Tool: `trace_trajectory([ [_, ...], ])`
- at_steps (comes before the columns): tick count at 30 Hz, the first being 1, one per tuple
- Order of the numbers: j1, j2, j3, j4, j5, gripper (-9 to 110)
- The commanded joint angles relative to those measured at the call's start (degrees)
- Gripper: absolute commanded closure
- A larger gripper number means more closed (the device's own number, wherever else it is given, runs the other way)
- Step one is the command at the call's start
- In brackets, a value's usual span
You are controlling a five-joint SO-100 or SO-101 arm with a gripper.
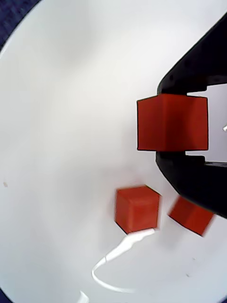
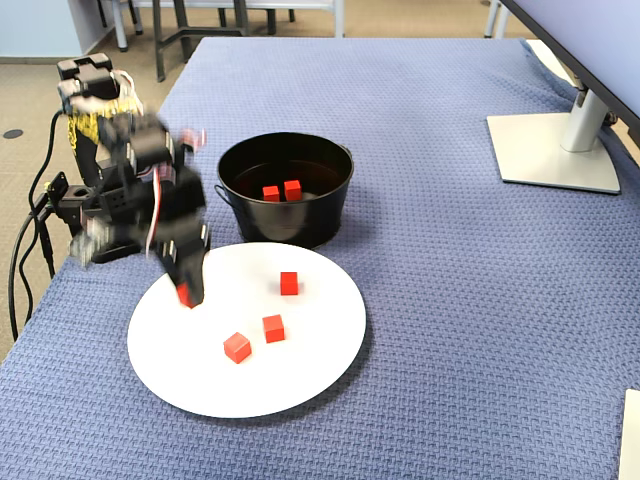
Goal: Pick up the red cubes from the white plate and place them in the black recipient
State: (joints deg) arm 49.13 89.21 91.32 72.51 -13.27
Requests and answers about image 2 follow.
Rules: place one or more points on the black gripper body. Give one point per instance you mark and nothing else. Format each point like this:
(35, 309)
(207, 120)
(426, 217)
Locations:
(184, 257)

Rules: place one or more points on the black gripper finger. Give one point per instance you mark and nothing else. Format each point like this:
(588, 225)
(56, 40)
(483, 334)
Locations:
(197, 275)
(172, 272)

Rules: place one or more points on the red cube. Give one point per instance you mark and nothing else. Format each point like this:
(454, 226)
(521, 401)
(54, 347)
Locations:
(292, 190)
(274, 328)
(289, 283)
(271, 193)
(237, 347)
(184, 296)

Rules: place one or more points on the white round plate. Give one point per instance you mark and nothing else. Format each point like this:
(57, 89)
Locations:
(280, 380)

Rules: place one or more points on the black metal bucket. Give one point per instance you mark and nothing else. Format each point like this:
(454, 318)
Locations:
(280, 225)

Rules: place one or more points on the dark round floor outlet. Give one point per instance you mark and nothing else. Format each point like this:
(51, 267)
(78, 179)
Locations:
(12, 134)

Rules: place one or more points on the light grey furniture leg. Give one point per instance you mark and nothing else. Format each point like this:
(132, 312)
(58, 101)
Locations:
(123, 25)

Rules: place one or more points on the white table leg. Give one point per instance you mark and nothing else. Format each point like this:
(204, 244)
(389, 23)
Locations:
(339, 17)
(492, 17)

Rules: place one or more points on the blue woven table cloth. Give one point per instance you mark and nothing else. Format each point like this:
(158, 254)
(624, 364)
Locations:
(450, 300)

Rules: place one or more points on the silver monitor stand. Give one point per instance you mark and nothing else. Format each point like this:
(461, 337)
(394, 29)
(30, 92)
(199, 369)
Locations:
(540, 150)

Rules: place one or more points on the computer monitor screen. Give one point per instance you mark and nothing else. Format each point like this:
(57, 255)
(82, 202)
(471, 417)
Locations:
(600, 35)

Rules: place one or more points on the white flat board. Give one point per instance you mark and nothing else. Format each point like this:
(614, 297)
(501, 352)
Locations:
(631, 440)

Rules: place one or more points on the dark metal table frame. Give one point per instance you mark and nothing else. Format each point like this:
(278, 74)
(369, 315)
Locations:
(161, 50)

